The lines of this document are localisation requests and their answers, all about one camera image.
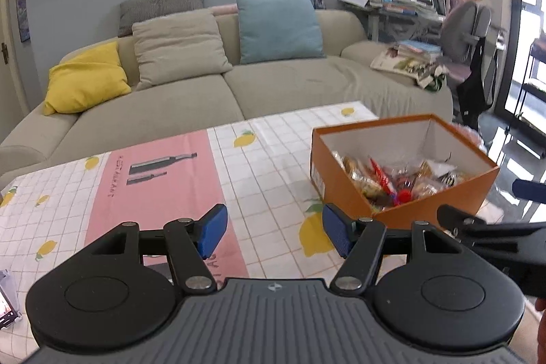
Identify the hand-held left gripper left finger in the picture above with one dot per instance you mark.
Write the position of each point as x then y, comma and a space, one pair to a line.
212, 232

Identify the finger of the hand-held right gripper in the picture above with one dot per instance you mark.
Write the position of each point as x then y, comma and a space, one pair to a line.
456, 219
531, 191

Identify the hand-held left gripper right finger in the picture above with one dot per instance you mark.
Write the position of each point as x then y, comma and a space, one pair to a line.
337, 232

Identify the orange cardboard box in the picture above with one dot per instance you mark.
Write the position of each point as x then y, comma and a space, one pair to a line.
341, 180

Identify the pile of mixed snacks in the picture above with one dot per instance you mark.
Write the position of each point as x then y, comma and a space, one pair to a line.
396, 180

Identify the trash bin with plastic bag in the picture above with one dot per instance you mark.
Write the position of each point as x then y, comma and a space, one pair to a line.
474, 139

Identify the black garment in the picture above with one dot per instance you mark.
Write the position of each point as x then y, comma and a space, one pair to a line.
475, 91

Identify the beige sofa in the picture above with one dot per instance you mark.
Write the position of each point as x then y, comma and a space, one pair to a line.
277, 87

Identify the printed tote bag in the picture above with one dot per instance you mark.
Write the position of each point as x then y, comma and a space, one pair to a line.
405, 67

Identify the glass balcony door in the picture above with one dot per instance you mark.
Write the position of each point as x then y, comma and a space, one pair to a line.
529, 27

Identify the stack of books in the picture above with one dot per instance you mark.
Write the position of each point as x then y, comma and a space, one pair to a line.
420, 50

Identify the grey office chair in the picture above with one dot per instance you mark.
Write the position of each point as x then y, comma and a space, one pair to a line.
463, 27

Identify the beige pillow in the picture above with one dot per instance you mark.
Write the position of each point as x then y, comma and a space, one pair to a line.
179, 48

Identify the yellow pillow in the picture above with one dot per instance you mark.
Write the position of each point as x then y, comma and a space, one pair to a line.
85, 80

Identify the blue pillow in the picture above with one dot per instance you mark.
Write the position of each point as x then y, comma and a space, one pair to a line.
279, 29

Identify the white desk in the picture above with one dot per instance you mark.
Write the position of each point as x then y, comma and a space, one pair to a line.
375, 23

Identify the phone with lit screen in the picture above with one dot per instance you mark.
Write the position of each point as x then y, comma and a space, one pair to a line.
7, 300

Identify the pink cushion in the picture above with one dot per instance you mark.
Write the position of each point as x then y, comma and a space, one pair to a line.
222, 9

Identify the grey pillow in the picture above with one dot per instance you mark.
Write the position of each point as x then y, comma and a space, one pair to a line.
160, 8

